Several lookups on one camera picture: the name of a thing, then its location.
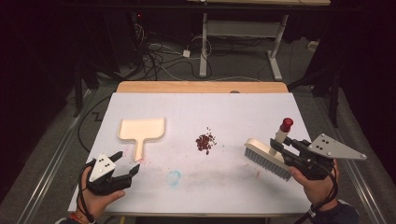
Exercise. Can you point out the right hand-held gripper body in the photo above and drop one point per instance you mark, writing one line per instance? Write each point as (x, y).
(330, 148)

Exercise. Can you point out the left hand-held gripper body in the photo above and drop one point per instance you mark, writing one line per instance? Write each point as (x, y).
(102, 166)

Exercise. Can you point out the person's left hand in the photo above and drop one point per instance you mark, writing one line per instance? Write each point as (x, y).
(93, 203)

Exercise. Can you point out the person's right hand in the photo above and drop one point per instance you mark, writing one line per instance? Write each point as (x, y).
(320, 191)

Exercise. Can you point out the cream dustpan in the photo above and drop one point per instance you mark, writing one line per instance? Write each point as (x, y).
(141, 129)

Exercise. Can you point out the pile of red beans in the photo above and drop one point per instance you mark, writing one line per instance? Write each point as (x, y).
(205, 142)

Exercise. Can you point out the white table cover sheet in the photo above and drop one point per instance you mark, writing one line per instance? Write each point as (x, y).
(199, 112)

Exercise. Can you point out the white power strip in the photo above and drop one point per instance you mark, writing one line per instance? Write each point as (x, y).
(313, 45)

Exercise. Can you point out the white power adapter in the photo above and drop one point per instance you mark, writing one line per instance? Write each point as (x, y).
(186, 53)

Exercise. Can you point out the metal floor rail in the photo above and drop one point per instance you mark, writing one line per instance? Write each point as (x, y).
(53, 161)
(364, 186)

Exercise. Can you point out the white desk frame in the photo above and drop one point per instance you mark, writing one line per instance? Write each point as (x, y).
(243, 28)

